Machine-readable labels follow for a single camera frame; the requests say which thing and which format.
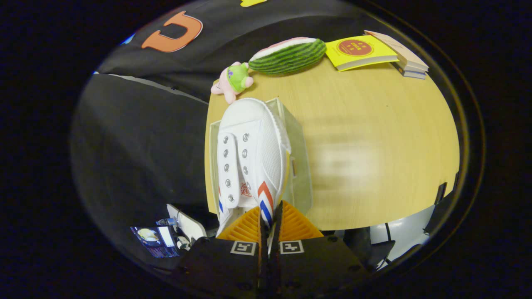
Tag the tan book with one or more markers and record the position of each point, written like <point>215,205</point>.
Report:
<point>399,50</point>

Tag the pink green plush toy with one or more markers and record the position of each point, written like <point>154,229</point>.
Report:
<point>237,79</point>

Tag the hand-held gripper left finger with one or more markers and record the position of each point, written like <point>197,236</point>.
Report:
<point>220,265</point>

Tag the yellow book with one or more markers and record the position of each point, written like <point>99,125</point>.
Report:
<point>357,50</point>

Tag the white panel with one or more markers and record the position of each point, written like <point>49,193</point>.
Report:
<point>187,224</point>

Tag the black chair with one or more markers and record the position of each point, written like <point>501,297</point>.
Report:
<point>442,211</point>

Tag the white canvas shoe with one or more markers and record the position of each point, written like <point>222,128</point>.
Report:
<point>257,137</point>

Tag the clear water bottle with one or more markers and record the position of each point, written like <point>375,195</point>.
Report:
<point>166,222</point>

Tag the blue lit screen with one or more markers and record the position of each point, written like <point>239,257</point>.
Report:
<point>153,241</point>

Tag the cream fabric storage box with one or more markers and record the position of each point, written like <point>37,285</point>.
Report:
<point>301,166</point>

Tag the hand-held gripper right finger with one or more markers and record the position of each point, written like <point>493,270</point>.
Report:
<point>316,265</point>

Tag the watermelon slice plush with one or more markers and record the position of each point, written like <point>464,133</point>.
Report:
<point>286,58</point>

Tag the grey-edged book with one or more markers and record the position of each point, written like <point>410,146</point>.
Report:
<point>413,74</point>

